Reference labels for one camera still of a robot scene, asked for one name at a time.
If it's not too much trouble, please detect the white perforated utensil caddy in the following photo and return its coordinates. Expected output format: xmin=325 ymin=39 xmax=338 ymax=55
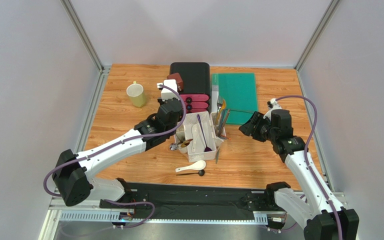
xmin=174 ymin=111 xmax=224 ymax=163

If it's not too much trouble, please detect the purple metal spoon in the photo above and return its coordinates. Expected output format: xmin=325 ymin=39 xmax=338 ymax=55
xmin=197 ymin=114 xmax=212 ymax=153

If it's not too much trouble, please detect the large silver fork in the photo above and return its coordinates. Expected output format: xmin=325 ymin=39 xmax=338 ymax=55
xmin=216 ymin=95 xmax=224 ymax=113

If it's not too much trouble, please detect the gold handled knife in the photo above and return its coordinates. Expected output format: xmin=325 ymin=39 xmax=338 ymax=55
xmin=217 ymin=99 xmax=227 ymax=118

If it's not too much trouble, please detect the white ceramic spoon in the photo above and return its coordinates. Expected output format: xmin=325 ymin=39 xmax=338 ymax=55
xmin=191 ymin=124 xmax=199 ymax=154
xmin=175 ymin=160 xmax=207 ymax=173

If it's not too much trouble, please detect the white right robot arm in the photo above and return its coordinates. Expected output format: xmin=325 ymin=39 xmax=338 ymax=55
xmin=239 ymin=98 xmax=360 ymax=240

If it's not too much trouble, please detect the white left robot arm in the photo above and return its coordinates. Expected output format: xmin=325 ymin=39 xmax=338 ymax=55
xmin=43 ymin=79 xmax=186 ymax=207

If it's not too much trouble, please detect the silver spoon in caddy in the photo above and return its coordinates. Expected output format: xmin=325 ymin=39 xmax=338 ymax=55
xmin=169 ymin=143 xmax=179 ymax=151

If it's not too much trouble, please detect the brown relay block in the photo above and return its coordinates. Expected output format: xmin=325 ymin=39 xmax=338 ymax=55
xmin=166 ymin=72 xmax=184 ymax=90

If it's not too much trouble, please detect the yellow-green mug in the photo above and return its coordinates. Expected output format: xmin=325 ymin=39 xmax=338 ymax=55
xmin=126 ymin=81 xmax=147 ymax=108

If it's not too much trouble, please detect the black and pink drawer box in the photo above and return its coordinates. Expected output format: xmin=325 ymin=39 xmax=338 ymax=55
xmin=169 ymin=62 xmax=212 ymax=113

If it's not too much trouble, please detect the teal cutting mat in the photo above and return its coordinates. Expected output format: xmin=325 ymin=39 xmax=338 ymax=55
xmin=211 ymin=72 xmax=259 ymax=125

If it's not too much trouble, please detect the teal plastic spoon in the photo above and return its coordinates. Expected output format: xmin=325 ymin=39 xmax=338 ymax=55
xmin=215 ymin=150 xmax=220 ymax=165

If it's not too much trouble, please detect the black small spoon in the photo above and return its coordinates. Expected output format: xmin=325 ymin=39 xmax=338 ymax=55
xmin=176 ymin=169 xmax=206 ymax=177

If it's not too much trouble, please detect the black mounting rail base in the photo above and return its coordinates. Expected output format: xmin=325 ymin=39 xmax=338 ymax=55
xmin=97 ymin=181 xmax=298 ymax=221

